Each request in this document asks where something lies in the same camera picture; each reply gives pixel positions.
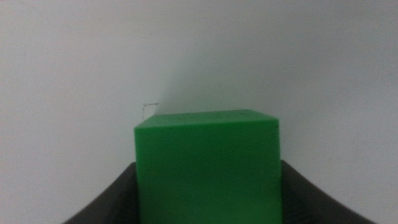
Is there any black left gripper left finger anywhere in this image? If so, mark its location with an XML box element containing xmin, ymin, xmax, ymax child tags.
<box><xmin>63</xmin><ymin>161</ymin><xmax>141</xmax><ymax>224</ymax></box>

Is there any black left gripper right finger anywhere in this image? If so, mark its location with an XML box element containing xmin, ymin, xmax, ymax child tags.
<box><xmin>280</xmin><ymin>159</ymin><xmax>377</xmax><ymax>224</ymax></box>

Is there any green cube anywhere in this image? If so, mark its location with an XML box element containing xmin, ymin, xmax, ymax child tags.
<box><xmin>134</xmin><ymin>109</ymin><xmax>284</xmax><ymax>224</ymax></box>

